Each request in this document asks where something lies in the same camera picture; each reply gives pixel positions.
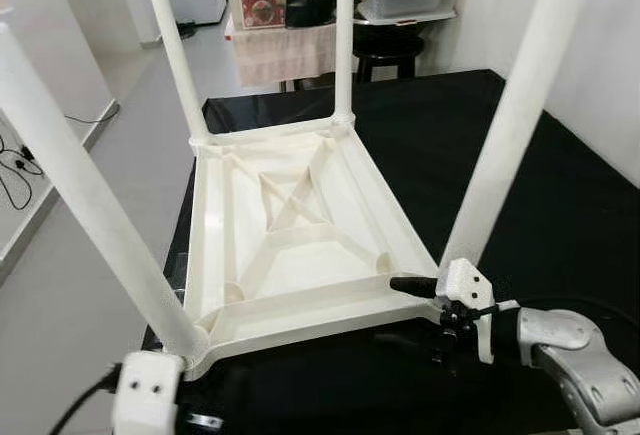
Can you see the white plastic children table top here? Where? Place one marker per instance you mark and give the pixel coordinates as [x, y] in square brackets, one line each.
[300, 235]

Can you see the black tablecloth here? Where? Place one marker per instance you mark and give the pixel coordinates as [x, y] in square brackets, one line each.
[520, 205]

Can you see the black round stool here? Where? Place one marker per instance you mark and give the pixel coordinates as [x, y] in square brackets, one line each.
[390, 50]

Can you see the beige cloth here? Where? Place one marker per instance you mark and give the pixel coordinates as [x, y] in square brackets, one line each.
[285, 55]

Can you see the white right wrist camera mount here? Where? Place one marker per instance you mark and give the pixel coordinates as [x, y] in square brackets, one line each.
[470, 290]

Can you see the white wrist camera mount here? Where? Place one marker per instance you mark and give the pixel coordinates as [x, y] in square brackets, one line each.
[470, 290]
[148, 390]

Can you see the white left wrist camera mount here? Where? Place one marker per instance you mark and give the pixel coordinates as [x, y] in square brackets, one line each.
[148, 390]

